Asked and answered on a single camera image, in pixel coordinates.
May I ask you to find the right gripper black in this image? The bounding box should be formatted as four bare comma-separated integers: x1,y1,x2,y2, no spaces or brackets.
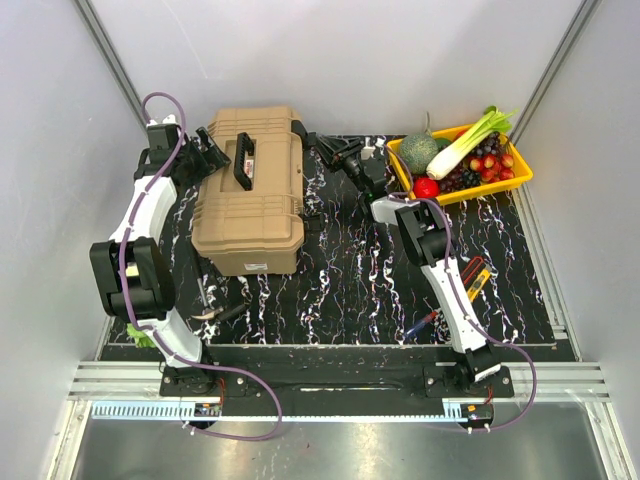
310,136,367,196

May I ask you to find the tan plastic tool box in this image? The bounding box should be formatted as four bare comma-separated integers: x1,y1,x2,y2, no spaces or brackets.
191,106,305,277

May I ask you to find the claw hammer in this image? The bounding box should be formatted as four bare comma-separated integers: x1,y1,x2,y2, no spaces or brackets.
188,241,223,321

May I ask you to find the black rubber mallet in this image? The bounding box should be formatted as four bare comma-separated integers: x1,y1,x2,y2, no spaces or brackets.
216,304,248,322

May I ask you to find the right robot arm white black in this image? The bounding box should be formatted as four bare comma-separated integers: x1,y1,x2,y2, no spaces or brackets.
308,133,501,396

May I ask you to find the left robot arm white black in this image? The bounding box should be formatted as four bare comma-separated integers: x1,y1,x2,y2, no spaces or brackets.
89,114,231,395

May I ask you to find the green melon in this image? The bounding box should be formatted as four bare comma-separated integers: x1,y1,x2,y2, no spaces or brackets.
398,133,439,175

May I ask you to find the red apple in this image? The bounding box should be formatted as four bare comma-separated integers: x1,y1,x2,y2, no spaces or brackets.
412,177,440,199

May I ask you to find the avocado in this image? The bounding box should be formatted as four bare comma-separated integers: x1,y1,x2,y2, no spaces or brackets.
436,138,451,151

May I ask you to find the leek with green leaves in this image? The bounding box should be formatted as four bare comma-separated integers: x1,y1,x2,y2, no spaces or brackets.
426,106,516,180

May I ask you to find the dark grape bunch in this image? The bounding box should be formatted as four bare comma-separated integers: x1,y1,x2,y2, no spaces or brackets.
438,132,506,194

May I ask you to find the black marble pattern mat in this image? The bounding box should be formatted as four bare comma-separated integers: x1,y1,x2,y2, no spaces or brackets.
110,134,558,347

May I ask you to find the red yellow cherry cluster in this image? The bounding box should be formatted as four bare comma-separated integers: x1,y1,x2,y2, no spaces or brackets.
468,153,515,184

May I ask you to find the yellow plastic tray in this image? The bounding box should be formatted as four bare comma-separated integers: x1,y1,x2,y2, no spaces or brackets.
386,133,533,205

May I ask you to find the blue red screwdriver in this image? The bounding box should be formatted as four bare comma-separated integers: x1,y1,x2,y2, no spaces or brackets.
404,311,439,339

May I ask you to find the yellow utility knife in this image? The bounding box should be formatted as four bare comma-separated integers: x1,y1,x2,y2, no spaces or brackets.
467,268,491,302

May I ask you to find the napa cabbage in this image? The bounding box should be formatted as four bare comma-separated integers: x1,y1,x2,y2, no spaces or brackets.
126,323,156,348

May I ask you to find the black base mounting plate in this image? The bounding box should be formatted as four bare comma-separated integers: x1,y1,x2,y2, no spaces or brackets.
159,346,514,418

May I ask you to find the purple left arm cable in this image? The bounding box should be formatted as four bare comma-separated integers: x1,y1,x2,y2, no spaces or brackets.
117,91,284,442

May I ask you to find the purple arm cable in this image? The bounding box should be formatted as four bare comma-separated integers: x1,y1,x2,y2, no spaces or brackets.
385,144,537,434
117,91,284,442

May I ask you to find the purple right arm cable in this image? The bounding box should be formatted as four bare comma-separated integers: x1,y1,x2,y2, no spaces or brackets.
385,144,537,434

